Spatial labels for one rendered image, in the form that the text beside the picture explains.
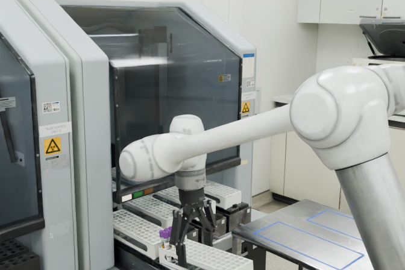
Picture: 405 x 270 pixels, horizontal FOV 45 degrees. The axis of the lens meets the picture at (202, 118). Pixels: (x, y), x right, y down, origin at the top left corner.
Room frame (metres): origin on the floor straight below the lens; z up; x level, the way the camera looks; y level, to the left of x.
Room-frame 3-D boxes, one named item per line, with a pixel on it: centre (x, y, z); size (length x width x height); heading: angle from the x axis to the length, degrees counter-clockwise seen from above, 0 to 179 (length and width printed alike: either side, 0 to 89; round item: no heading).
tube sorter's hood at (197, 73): (1.86, 0.24, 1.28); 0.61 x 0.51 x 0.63; 136
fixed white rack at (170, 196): (1.82, 0.08, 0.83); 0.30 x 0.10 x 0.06; 46
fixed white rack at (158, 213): (1.71, 0.19, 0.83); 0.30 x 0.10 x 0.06; 46
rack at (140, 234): (1.52, 0.22, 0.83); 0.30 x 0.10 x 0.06; 46
